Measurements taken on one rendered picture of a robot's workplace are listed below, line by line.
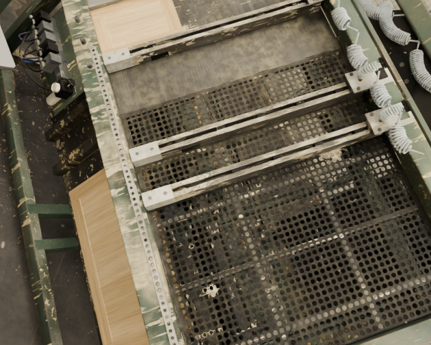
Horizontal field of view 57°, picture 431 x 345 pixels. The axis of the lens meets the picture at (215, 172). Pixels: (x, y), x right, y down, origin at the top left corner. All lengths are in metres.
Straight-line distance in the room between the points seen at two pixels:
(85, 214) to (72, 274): 0.42
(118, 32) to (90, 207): 0.90
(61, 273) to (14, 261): 0.28
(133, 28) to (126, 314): 1.38
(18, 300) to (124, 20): 1.49
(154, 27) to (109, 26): 0.22
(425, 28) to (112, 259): 1.97
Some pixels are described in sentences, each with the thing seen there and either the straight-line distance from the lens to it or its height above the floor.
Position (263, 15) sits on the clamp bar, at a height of 1.57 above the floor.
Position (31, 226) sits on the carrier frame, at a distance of 2.24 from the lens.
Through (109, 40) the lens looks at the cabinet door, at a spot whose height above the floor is 0.93.
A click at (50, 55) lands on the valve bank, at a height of 0.76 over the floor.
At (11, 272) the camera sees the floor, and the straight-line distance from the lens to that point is 2.33.
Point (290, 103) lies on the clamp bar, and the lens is 1.80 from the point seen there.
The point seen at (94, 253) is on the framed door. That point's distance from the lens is 2.19.
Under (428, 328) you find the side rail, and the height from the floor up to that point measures 1.63.
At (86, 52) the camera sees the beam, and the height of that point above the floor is 0.86.
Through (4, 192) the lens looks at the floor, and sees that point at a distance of 2.47.
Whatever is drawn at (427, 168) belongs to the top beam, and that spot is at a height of 1.88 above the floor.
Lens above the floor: 1.97
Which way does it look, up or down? 28 degrees down
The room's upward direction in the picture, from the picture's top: 61 degrees clockwise
